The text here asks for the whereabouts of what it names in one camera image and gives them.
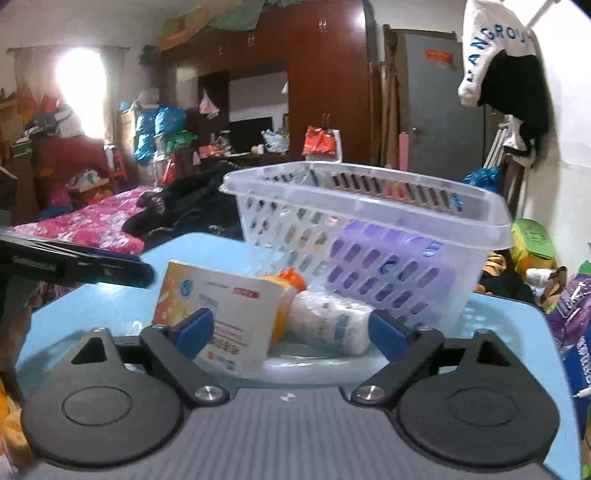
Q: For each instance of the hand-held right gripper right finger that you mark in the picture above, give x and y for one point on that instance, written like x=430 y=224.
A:
x=385 y=334

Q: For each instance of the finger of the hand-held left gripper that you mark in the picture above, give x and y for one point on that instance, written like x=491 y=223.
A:
x=92 y=270

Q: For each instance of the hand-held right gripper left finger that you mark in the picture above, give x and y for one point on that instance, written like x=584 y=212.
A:
x=196 y=333

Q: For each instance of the white and orange box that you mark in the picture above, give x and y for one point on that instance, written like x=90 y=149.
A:
x=231 y=295

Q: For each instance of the white bottle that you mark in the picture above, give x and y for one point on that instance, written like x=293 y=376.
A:
x=330 y=323

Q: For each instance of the clear plastic basket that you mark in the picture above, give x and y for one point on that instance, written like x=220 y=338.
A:
x=369 y=207

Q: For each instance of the pink floral blanket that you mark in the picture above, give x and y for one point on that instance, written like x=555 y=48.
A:
x=83 y=221

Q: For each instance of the purple packet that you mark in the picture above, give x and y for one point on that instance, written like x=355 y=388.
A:
x=392 y=272

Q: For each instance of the orange capped bottle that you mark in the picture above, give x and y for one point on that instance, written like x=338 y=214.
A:
x=288 y=288

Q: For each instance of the black clothes pile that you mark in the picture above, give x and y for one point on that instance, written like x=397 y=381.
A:
x=184 y=207

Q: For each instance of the blue plastic bags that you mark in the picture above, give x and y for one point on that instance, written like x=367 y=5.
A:
x=157 y=129

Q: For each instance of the green bag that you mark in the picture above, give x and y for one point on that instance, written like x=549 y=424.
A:
x=531 y=237

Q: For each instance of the bright window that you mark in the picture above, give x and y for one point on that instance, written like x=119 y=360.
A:
x=83 y=92

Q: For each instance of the small blue bag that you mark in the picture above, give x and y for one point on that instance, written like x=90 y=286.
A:
x=484 y=179

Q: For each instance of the purple printed package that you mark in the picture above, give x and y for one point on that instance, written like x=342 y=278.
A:
x=575 y=304

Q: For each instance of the orange red bag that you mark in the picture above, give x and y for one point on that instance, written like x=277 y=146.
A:
x=319 y=141

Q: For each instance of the dark television screen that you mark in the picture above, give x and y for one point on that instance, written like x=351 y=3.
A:
x=250 y=134

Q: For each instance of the grey door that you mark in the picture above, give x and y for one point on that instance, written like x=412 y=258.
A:
x=438 y=115

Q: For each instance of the brown wooden wardrobe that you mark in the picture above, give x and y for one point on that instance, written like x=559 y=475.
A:
x=318 y=69

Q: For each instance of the black hanging garment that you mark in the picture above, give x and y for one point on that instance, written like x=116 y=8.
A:
x=521 y=97

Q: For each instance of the white hanging garment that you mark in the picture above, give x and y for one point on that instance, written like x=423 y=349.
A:
x=489 y=37

